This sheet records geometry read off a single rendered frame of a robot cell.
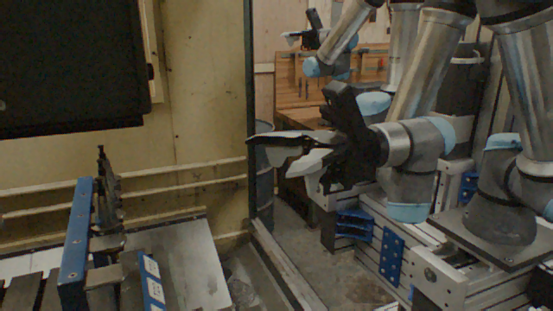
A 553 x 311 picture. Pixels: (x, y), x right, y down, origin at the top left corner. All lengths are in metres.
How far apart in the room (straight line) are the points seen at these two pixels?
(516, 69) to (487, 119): 0.45
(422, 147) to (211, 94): 0.94
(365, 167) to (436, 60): 0.27
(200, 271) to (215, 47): 0.83
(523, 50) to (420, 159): 0.22
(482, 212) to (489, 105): 0.32
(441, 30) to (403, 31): 0.56
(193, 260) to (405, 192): 0.97
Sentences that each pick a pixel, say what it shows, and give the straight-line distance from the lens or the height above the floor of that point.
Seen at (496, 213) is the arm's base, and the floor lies 1.23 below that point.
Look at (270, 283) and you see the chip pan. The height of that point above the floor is 0.67.
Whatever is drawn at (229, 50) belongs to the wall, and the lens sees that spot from 1.41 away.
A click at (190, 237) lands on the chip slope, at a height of 0.82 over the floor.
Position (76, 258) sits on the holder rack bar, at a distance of 0.76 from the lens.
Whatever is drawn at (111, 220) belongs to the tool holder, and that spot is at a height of 1.24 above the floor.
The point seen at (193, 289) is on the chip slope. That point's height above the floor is 0.73.
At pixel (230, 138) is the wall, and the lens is 1.47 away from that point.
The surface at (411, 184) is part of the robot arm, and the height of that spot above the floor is 1.36.
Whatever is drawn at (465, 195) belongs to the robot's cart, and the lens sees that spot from 1.20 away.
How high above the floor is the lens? 1.62
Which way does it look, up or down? 21 degrees down
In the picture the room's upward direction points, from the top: straight up
